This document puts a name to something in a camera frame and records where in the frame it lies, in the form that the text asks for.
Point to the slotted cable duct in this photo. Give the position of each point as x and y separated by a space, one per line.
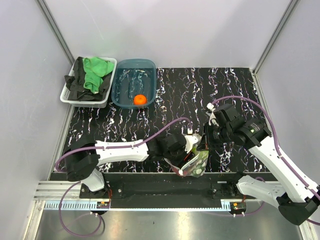
71 205

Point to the right aluminium frame post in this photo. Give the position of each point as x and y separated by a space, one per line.
292 5

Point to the white plastic basket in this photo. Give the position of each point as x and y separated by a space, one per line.
101 104

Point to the clear polka dot zip bag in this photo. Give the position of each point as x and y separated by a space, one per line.
194 168

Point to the aluminium frame post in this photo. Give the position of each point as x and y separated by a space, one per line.
46 12
292 5

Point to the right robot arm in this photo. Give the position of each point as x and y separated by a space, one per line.
296 196

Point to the green cloth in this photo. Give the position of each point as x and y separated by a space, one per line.
95 69

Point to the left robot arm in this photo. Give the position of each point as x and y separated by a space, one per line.
81 161

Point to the black cloth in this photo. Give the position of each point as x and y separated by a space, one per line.
75 85

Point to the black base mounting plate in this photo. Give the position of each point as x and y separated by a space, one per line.
165 191

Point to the blue translucent plastic tub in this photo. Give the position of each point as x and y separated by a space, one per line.
134 77

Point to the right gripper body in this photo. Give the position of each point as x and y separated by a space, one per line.
216 136

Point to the orange fake fruit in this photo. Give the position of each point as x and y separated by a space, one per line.
140 100

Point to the green fake apple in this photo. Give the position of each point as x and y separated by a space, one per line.
194 150

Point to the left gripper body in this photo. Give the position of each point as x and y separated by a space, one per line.
178 158

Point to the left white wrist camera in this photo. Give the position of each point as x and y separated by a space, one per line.
192 140

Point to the left aluminium frame post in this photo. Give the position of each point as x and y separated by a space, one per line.
46 12

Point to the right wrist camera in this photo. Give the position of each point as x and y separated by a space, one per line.
212 118

